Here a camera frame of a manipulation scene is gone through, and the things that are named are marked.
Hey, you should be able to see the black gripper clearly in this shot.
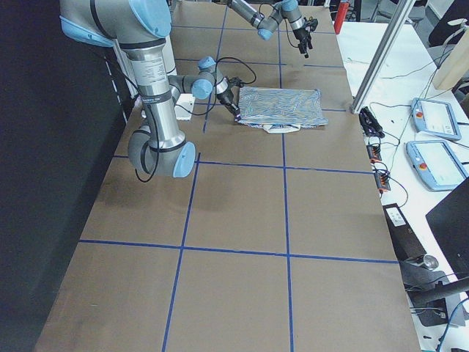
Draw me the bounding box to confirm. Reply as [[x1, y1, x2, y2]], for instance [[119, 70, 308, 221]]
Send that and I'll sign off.
[[218, 89, 240, 122], [294, 26, 313, 58]]

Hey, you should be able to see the blue white striped polo shirt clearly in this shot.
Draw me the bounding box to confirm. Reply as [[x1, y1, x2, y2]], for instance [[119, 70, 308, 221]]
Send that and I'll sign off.
[[235, 87, 328, 133]]

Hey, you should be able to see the black monitor arm base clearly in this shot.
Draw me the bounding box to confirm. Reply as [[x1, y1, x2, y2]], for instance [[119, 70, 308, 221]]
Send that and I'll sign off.
[[399, 261, 468, 327]]

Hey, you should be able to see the red cylinder tube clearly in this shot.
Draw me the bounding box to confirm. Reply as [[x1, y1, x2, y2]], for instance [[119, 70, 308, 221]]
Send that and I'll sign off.
[[333, 0, 350, 34]]

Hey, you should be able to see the far grey orange USB hub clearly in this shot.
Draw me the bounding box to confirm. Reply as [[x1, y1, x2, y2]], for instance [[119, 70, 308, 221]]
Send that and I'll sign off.
[[366, 144, 382, 164]]

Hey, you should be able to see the grey orange usb hub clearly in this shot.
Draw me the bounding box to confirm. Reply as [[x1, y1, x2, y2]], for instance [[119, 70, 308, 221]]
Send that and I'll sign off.
[[366, 144, 382, 164], [374, 169, 391, 194]]

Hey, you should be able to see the upper blue teach pendant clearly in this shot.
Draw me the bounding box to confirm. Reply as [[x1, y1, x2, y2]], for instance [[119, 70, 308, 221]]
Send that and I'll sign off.
[[411, 98, 462, 141]]

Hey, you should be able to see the blue teach pendant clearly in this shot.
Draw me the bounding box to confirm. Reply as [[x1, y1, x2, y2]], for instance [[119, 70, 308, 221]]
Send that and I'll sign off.
[[411, 98, 462, 141], [405, 140, 468, 191]]

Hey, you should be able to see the beige wooden board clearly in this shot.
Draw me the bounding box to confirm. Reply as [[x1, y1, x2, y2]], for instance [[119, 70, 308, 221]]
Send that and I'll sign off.
[[434, 18, 468, 90]]

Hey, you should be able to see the near grey orange USB hub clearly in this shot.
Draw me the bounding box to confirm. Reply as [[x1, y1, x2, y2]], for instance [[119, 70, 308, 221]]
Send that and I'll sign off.
[[374, 169, 391, 194]]

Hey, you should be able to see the lower blue teach pendant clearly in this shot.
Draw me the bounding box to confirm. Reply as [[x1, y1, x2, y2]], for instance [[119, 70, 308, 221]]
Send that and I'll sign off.
[[405, 140, 468, 191]]

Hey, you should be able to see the black box with white label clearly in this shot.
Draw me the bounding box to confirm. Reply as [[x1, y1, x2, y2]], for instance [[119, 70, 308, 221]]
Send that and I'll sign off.
[[383, 203, 426, 261]]

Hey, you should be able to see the black monitor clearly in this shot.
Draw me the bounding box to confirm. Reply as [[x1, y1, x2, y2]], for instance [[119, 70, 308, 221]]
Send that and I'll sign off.
[[426, 179, 469, 276]]

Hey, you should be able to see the silver round knob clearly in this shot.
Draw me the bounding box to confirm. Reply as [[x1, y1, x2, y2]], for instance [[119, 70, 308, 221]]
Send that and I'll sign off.
[[421, 254, 439, 271]]

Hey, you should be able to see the aluminium frame post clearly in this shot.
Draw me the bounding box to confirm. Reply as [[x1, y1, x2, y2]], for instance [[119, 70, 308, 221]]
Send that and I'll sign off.
[[350, 0, 416, 114]]

